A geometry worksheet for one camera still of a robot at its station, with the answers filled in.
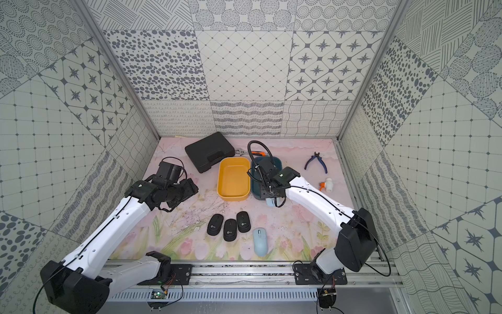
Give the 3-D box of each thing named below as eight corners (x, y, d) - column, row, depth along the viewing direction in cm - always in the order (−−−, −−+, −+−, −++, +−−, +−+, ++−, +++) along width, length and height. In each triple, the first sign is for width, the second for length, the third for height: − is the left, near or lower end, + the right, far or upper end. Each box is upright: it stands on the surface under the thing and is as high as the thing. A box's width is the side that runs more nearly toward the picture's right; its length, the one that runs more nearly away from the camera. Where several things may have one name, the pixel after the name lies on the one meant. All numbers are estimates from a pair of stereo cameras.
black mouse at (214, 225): (207, 235, 86) (206, 233, 83) (210, 215, 92) (209, 213, 89) (221, 235, 86) (220, 233, 83) (223, 215, 92) (222, 213, 89)
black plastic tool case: (200, 174, 104) (199, 170, 101) (184, 152, 114) (182, 147, 111) (237, 153, 114) (236, 149, 111) (219, 134, 124) (218, 129, 121)
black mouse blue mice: (239, 234, 86) (238, 231, 84) (236, 214, 92) (235, 212, 90) (252, 231, 87) (251, 228, 85) (248, 212, 93) (247, 209, 91)
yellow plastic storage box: (214, 201, 96) (212, 195, 91) (220, 164, 111) (219, 157, 106) (250, 202, 96) (249, 195, 91) (251, 164, 111) (251, 157, 106)
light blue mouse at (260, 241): (253, 256, 80) (252, 254, 78) (253, 230, 87) (253, 227, 85) (267, 256, 80) (267, 254, 78) (266, 230, 87) (267, 227, 85)
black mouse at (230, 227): (223, 241, 84) (222, 238, 82) (225, 221, 90) (224, 218, 87) (236, 241, 84) (235, 238, 82) (237, 221, 90) (236, 218, 88)
